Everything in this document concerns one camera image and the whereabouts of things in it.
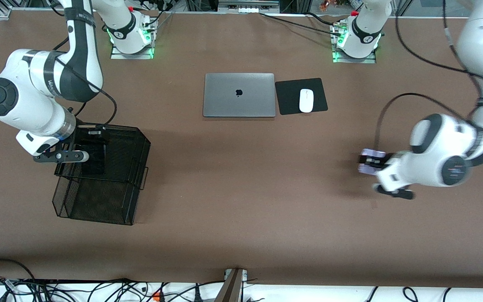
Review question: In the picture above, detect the lavender flip phone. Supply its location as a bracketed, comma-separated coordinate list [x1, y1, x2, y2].
[358, 148, 387, 175]

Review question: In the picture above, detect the long black smartphone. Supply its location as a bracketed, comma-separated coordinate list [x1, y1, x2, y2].
[80, 142, 108, 176]

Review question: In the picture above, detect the black two-tier mesh tray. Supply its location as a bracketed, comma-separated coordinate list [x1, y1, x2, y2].
[52, 122, 151, 226]

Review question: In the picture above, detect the white computer mouse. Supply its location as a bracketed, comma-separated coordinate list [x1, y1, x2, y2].
[299, 89, 314, 113]

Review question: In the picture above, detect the black mouse pad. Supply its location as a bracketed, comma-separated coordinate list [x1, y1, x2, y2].
[275, 78, 329, 115]

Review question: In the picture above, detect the silver closed laptop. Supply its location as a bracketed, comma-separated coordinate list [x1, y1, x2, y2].
[203, 73, 276, 118]

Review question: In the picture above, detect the silver power strip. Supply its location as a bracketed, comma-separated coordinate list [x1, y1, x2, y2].
[218, 0, 280, 13]

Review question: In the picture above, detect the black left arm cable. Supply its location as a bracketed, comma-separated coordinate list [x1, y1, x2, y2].
[374, 0, 483, 145]

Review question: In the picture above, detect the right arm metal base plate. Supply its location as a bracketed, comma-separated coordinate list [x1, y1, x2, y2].
[111, 19, 155, 60]

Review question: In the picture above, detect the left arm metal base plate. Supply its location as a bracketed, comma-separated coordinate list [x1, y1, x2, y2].
[332, 21, 377, 64]

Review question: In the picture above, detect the thick black cable loop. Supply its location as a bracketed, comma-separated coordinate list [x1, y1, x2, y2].
[0, 258, 36, 281]

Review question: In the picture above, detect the long black table cable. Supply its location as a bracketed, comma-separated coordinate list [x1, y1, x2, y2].
[260, 13, 342, 35]

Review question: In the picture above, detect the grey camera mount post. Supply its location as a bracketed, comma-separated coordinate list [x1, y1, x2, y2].
[214, 268, 248, 302]

